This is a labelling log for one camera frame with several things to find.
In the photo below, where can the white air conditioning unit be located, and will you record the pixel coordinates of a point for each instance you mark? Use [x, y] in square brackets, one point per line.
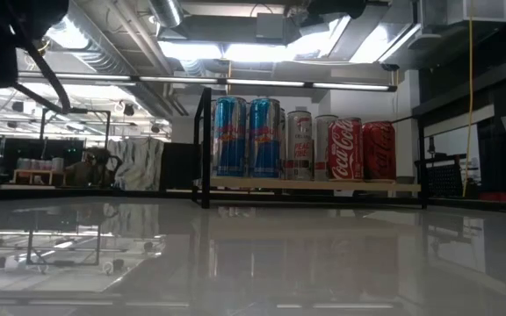
[477, 11]

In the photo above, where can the black dome camera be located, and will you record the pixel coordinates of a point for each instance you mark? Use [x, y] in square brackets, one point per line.
[389, 66]

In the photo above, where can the wooden board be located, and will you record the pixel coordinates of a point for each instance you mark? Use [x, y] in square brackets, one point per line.
[314, 186]

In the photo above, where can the red soda can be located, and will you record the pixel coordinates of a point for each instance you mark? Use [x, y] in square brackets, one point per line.
[345, 149]

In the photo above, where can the smooth round silver duct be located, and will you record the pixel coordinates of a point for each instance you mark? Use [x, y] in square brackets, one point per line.
[167, 11]

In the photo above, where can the bright light panel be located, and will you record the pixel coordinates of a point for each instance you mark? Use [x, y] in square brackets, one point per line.
[257, 52]

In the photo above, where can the white patterned cloth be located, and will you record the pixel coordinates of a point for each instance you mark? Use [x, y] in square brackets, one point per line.
[141, 162]

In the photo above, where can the grey metal box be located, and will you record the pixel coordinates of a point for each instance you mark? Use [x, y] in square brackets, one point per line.
[270, 27]

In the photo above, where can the black metal rack frame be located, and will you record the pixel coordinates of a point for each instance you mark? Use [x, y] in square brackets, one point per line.
[90, 110]

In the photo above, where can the large corrugated silver duct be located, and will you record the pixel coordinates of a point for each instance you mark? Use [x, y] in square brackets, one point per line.
[103, 57]

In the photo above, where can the red bin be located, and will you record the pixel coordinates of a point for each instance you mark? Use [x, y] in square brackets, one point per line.
[496, 197]

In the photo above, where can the black track spotlight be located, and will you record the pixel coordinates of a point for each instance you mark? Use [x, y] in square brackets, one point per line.
[127, 109]
[18, 105]

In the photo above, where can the white table cover sheet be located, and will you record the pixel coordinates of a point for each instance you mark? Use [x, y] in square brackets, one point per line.
[279, 263]

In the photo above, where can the long fluorescent light strip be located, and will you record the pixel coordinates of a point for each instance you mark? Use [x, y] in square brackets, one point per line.
[262, 82]

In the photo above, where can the blue silver Red Bull can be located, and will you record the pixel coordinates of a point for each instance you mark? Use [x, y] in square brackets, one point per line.
[264, 140]
[231, 140]

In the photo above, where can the person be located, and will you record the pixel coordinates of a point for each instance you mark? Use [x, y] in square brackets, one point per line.
[88, 169]

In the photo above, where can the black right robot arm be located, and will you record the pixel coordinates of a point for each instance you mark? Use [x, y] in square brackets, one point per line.
[336, 6]

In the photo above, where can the black perforated basket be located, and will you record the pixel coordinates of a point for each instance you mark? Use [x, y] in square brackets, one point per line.
[445, 181]

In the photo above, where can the black cabinet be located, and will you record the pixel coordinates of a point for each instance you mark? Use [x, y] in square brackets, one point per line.
[178, 167]

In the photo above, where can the wooden crate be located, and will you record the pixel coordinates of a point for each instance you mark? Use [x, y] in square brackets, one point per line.
[38, 177]

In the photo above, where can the red cola can black script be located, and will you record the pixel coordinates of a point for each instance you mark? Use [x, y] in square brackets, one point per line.
[380, 151]

